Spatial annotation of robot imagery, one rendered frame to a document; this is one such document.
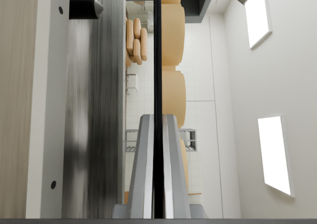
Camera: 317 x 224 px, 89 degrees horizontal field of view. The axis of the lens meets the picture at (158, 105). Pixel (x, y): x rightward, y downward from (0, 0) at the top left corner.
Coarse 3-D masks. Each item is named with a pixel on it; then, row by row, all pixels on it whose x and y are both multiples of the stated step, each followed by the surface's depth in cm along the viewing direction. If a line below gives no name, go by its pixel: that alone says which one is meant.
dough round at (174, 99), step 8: (168, 72) 13; (176, 72) 13; (168, 80) 12; (176, 80) 12; (184, 80) 12; (168, 88) 12; (176, 88) 12; (184, 88) 12; (168, 96) 12; (176, 96) 12; (184, 96) 12; (168, 104) 12; (176, 104) 12; (184, 104) 12; (168, 112) 12; (176, 112) 12; (184, 112) 12; (184, 120) 13
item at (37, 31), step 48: (0, 0) 14; (48, 0) 14; (0, 48) 14; (48, 48) 14; (0, 96) 14; (48, 96) 14; (0, 144) 13; (48, 144) 14; (0, 192) 13; (48, 192) 14
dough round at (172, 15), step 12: (168, 12) 12; (180, 12) 12; (168, 24) 12; (180, 24) 12; (168, 36) 12; (180, 36) 12; (168, 48) 12; (180, 48) 12; (168, 60) 14; (180, 60) 14
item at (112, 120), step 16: (112, 0) 45; (112, 16) 45; (112, 32) 45; (112, 48) 44; (112, 64) 44; (112, 80) 43; (112, 96) 43; (112, 112) 43; (112, 128) 42; (112, 144) 42; (112, 160) 42; (112, 176) 41; (112, 192) 41
